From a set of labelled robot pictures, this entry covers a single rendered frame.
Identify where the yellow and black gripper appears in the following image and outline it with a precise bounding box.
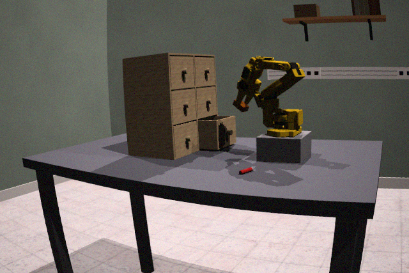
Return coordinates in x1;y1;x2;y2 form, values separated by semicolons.
236;78;264;108

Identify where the brown wooden chest of drawers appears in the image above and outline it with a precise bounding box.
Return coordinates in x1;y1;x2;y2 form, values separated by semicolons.
123;53;218;160

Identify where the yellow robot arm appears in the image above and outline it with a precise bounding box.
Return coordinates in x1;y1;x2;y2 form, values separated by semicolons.
241;56;305;137

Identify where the red cylinder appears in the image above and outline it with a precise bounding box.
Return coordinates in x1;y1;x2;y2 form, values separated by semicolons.
239;168;253;175

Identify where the brown wooden drawer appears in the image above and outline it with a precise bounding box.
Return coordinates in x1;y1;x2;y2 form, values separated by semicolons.
196;86;217;117
171;89;196;123
194;57;215;85
169;56;194;88
173;121;198;157

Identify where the orange nine-volt battery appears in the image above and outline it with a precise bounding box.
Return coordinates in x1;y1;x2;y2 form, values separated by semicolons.
233;100;249;112

